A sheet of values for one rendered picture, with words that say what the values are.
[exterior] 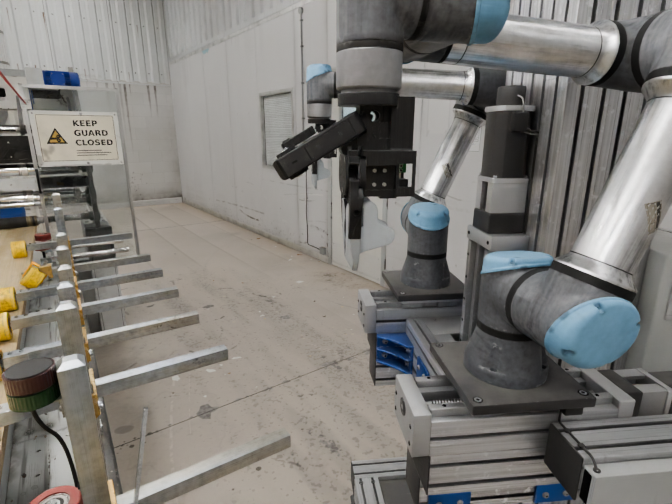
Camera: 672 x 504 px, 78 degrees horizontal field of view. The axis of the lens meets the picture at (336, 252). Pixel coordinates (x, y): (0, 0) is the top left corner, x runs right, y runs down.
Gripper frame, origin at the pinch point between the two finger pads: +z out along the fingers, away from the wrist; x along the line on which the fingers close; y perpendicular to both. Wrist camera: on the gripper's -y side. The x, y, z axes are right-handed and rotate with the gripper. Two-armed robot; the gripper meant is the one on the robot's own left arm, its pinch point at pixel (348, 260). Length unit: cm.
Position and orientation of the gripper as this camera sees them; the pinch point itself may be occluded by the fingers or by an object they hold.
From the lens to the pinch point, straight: 53.7
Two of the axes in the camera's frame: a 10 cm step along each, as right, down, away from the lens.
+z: 0.0, 9.6, 2.7
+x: -1.1, -2.7, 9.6
